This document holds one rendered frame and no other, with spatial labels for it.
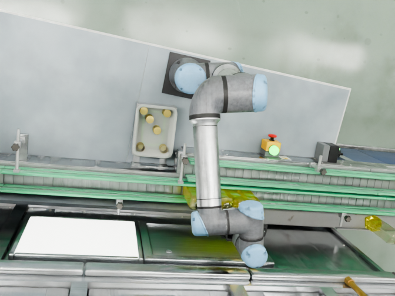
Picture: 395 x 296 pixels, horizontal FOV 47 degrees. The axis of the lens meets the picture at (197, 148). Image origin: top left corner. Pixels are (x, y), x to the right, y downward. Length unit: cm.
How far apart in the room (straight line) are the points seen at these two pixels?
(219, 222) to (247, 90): 40
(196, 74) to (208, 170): 52
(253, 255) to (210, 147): 35
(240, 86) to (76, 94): 85
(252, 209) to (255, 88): 36
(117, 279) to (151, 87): 86
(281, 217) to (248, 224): 78
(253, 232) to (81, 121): 96
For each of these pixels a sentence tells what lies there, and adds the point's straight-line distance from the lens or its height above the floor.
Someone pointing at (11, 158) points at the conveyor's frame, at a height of 84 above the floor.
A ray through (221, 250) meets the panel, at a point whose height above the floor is 122.
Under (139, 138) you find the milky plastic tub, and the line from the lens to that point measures 200.
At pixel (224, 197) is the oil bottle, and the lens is 182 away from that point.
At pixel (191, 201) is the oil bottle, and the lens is 177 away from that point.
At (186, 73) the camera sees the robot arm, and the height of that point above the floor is 99.
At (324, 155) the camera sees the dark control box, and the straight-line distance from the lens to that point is 218.
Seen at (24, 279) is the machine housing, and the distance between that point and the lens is 151.
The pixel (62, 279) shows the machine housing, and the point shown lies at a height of 142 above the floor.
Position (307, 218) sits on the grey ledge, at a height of 88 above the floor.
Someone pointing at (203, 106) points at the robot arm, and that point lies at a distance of 135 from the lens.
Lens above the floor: 272
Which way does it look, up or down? 73 degrees down
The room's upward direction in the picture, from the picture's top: 141 degrees clockwise
